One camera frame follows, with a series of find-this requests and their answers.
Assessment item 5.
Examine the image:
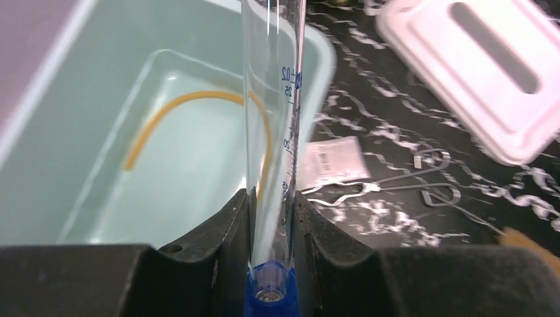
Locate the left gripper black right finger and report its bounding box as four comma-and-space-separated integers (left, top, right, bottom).
292, 194, 559, 316

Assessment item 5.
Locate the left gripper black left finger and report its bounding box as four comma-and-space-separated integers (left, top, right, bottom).
1, 189, 256, 316

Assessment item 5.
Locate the blue cylinder base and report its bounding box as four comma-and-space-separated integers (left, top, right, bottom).
243, 261, 300, 317

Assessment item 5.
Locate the tan rubber tube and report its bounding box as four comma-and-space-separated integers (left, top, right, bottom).
123, 90, 265, 195

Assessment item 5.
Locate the clear glass graduated cylinder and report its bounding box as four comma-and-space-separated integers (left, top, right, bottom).
242, 1, 305, 273

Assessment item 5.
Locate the white paper packet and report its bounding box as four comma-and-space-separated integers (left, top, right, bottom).
297, 136, 371, 191

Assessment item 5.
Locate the teal plastic bin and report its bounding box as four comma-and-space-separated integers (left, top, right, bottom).
0, 0, 337, 250

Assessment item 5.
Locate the tan test tube brush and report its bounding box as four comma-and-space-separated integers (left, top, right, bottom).
497, 227, 559, 277

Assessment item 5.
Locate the white plastic lid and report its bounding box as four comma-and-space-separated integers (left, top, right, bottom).
376, 1, 559, 165

